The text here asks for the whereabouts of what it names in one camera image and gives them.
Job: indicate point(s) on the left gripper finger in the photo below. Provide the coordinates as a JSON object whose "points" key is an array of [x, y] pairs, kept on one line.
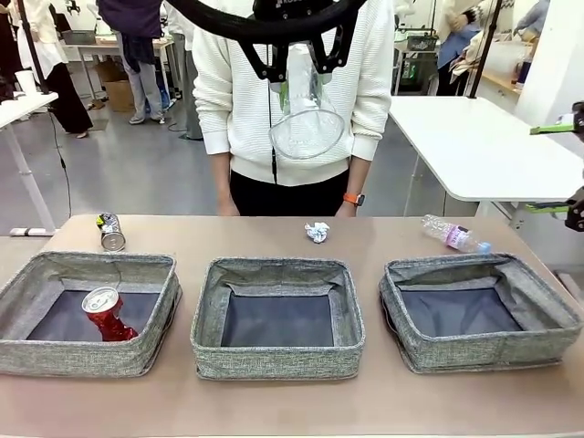
{"points": [[267, 61], [340, 50]]}

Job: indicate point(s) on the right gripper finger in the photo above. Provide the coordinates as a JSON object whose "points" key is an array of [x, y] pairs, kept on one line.
{"points": [[577, 210], [577, 118]]}

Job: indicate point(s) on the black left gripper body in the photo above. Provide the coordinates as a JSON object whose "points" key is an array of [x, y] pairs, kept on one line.
{"points": [[301, 7]]}

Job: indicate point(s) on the clear plastic cup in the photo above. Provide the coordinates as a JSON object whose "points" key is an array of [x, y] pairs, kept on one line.
{"points": [[305, 114]]}

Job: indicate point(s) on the plastic bottle with pink label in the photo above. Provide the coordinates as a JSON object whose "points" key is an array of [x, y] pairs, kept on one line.
{"points": [[456, 236]]}

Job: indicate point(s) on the white paper ball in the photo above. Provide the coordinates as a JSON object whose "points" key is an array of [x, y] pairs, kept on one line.
{"points": [[318, 233]]}

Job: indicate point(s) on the crushed black drink can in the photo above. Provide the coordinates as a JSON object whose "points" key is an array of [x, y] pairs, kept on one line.
{"points": [[112, 237]]}

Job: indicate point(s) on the crushed red drink can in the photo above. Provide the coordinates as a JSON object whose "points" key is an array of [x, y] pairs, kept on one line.
{"points": [[107, 319]]}

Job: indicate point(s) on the person's left forearm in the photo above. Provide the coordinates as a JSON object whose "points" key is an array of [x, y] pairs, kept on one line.
{"points": [[358, 178]]}

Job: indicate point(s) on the person's right forearm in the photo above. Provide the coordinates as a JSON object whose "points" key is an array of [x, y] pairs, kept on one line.
{"points": [[221, 182]]}

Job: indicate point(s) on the person's right hand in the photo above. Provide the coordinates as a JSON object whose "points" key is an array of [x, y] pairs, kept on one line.
{"points": [[227, 209]]}

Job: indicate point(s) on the person's left hand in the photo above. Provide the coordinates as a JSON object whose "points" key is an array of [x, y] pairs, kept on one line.
{"points": [[347, 210]]}

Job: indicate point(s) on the white knit zip sweater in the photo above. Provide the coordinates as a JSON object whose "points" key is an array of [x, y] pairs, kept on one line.
{"points": [[237, 114]]}

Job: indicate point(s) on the bystander in light blue jacket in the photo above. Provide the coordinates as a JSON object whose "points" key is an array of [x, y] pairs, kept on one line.
{"points": [[534, 16]]}

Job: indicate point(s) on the black stand pole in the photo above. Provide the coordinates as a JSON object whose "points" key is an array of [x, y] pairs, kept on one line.
{"points": [[33, 45], [483, 55]]}

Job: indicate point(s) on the bystander in blue shirt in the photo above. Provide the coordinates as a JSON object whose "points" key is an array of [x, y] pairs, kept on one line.
{"points": [[456, 45]]}

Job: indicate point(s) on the large white desk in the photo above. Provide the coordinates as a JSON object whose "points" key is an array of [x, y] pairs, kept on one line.
{"points": [[456, 150]]}

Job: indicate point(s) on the bystander in dark blue top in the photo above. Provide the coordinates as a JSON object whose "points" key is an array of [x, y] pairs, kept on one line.
{"points": [[137, 18]]}

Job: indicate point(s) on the black trousers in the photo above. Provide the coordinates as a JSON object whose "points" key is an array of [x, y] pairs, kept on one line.
{"points": [[292, 196]]}

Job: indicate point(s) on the orange wrist watch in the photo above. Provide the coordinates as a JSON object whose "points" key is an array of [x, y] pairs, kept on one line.
{"points": [[353, 198]]}

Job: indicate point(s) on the brown cardboard box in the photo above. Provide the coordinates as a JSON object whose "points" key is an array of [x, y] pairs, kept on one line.
{"points": [[118, 96]]}

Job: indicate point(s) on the grey fabric basket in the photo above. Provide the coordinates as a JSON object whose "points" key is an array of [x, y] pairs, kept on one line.
{"points": [[68, 356], [274, 360], [479, 351]]}

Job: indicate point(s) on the wooden top work table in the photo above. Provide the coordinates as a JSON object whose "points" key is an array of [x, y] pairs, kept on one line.
{"points": [[91, 48]]}

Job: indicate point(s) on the bystander in cream jacket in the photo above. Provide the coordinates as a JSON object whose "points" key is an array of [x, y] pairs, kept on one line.
{"points": [[68, 105]]}

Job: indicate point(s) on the white paper cup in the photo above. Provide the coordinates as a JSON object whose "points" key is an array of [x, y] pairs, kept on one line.
{"points": [[25, 82]]}

